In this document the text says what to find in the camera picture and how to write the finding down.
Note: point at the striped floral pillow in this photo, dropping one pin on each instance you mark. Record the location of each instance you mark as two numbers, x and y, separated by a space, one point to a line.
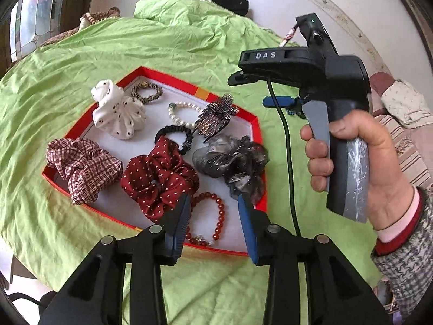
413 146

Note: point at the white floral cloth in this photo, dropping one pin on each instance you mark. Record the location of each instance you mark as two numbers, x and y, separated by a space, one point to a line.
407 105

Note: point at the black rhinestone hair claw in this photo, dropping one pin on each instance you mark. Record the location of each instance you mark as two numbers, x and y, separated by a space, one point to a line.
215 117

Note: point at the red shallow box tray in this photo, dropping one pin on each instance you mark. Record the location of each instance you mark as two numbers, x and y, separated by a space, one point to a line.
150 138

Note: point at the grey knit sleeve forearm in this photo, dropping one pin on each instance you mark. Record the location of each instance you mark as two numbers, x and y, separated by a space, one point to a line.
407 262

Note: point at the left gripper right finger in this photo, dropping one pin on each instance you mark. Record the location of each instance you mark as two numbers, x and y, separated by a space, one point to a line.
254 225

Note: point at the stained glass window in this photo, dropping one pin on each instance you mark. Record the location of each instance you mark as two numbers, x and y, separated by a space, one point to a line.
32 22

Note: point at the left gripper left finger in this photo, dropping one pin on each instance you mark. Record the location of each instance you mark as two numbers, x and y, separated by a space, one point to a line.
175 223

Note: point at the red plaid scrunchie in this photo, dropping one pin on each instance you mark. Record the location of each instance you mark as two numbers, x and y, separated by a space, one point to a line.
85 166

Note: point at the white dotted scrunchie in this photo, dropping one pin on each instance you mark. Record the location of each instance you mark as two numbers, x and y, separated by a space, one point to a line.
117 114

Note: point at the red white-dotted scrunchie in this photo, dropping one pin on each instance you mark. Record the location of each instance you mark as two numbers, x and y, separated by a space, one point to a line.
156 181

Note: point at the brown patterned blanket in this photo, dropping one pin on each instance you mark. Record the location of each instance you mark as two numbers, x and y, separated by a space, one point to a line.
86 20

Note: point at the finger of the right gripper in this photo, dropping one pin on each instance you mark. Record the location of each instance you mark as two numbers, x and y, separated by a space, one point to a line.
286 102

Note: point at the dark sheer beaded scrunchie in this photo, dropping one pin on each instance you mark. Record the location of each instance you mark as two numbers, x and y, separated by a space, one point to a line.
239 161

